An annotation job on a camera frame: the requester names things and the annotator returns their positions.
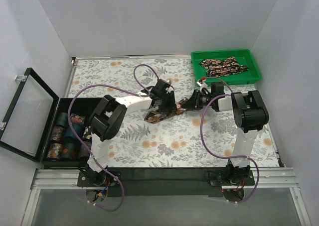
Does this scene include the orange dot rolled tie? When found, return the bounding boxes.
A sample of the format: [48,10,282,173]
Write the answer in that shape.
[61,142,77,160]

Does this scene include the brown pattern rolled tie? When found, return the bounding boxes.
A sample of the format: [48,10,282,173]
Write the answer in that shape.
[77,141,91,161]

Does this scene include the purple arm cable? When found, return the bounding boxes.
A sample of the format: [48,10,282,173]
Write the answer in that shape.
[67,64,160,212]
[200,77,260,204]

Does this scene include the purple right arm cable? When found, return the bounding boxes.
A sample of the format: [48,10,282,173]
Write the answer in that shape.
[200,77,260,204]

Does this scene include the aluminium frame rail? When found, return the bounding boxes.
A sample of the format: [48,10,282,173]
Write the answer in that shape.
[21,167,311,226]

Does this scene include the floral patterned table mat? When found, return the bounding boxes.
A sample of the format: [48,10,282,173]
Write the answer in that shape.
[67,57,283,168]

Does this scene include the cat print brown tie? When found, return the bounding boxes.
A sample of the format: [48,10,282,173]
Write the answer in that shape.
[144,98,188,124]

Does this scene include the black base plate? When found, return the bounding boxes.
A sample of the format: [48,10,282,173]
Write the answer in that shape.
[77,167,257,197]

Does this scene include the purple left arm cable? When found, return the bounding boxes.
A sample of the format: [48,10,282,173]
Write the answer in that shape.
[67,64,160,212]

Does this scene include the black display box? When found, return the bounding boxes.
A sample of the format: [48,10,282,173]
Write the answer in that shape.
[0,68,88,168]

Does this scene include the orange floral rolled tie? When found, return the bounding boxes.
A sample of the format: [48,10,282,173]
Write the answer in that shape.
[70,113,85,126]

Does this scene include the floral tie in tray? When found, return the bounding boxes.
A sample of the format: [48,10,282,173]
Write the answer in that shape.
[199,57,249,78]

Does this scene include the white floral rolled tie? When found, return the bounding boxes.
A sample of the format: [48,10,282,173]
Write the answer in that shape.
[82,126,92,142]

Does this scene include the hexagon pattern rolled tie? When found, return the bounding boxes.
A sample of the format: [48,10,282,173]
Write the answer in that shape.
[47,143,63,160]

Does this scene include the green plastic tray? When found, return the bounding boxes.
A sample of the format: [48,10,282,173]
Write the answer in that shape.
[191,49,262,85]

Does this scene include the pink floral rolled tie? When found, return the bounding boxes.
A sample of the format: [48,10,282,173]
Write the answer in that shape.
[50,126,64,142]

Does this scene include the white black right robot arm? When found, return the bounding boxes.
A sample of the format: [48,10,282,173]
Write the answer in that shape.
[181,82,269,185]

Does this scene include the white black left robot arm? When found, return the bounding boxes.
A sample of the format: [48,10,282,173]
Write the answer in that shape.
[85,79,177,186]

